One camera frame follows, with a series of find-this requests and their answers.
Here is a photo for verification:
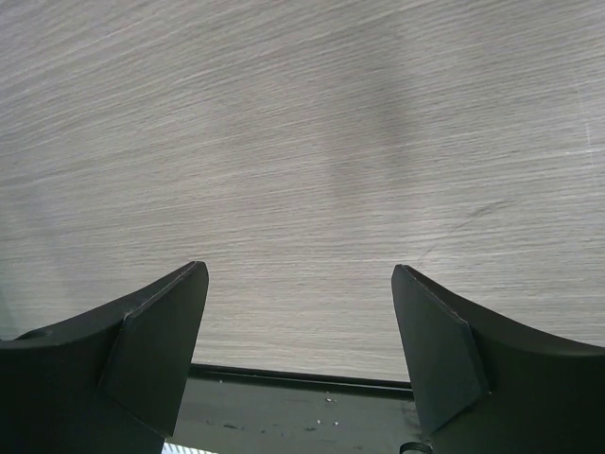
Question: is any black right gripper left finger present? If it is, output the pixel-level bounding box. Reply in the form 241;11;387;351
1;261;209;453

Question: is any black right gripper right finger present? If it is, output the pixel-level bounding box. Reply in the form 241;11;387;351
391;265;604;453

